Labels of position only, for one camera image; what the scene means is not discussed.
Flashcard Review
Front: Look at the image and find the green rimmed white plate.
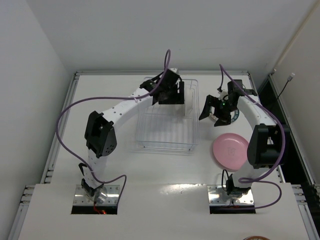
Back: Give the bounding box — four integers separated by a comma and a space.
209, 107, 240, 124

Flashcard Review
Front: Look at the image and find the white ribbed plate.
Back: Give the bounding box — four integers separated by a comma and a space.
184, 88, 196, 117

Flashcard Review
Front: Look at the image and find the pink plate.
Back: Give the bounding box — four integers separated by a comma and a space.
212, 133, 249, 171

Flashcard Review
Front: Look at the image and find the clear glass plate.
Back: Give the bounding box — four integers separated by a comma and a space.
181, 103, 188, 117

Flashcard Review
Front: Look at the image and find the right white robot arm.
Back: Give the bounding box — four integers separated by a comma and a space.
199, 79, 290, 195

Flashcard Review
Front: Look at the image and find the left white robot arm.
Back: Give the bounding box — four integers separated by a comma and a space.
79, 69, 186, 198

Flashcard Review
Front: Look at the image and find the brown round object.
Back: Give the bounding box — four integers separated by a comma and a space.
243, 235, 270, 240

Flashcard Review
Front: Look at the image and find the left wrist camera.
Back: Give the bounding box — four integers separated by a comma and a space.
169, 68, 179, 74

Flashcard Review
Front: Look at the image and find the white wire dish rack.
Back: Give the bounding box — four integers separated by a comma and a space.
136, 79, 200, 152

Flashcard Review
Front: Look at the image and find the black usb cable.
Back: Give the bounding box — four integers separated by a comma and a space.
276, 72, 296, 99

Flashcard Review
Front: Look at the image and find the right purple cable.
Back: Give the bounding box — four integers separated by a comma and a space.
216, 63, 286, 209

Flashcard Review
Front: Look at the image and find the purple cable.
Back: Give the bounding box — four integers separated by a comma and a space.
216, 63, 286, 209
56, 48, 172, 198

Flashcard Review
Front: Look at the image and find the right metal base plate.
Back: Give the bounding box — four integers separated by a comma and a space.
207, 185, 255, 207

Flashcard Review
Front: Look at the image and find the metal base plate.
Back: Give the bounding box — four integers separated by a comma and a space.
73, 185, 120, 207
207, 185, 255, 207

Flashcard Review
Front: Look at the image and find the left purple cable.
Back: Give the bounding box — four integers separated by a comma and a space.
56, 48, 172, 198

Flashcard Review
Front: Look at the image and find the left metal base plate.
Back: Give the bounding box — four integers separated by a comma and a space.
73, 185, 120, 207

